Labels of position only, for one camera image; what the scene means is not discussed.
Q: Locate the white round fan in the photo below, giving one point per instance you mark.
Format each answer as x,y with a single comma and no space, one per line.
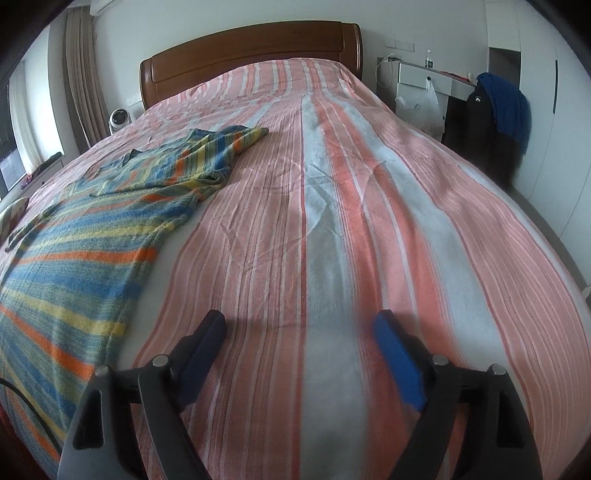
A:
119,121

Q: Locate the white window-side cabinet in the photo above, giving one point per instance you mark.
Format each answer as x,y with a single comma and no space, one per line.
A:
46,177

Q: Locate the brown wooden headboard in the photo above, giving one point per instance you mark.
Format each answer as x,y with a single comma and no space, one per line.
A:
249,50

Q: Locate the window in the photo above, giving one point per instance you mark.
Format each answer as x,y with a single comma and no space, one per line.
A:
23,120

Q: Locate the white plastic bag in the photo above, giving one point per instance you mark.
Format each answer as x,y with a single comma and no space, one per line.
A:
422,113

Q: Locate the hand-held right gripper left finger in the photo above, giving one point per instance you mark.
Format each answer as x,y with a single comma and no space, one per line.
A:
203,360

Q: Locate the red item on desk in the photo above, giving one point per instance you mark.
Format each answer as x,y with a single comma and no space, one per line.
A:
450,74

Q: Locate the bed with pink striped sheet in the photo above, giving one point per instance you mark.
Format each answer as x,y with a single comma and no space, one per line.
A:
346,207

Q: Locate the dark cloth on cabinet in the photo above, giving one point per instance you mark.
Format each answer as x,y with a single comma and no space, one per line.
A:
46,162

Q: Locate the brown striped cushion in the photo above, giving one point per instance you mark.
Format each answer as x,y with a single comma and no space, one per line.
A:
11,217

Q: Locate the blue garment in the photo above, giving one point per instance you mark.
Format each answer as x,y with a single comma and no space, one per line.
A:
505,106

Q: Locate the white desk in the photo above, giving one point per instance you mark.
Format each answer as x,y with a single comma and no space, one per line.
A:
415,74

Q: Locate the beige curtain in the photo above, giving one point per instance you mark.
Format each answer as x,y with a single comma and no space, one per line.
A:
85,83

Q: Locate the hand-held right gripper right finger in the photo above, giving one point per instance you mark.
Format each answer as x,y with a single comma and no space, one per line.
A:
399,364

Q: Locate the white wardrobe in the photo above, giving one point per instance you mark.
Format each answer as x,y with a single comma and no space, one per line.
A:
554,115

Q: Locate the striped knit sweater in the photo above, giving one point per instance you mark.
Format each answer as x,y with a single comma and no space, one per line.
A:
69,258

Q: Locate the dark clothes on rack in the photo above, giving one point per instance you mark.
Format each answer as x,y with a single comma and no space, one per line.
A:
471,124

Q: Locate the white air conditioner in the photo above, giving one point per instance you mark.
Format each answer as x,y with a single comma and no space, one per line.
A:
102,6

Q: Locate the clear water bottle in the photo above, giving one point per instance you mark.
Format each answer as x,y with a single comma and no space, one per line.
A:
429,59

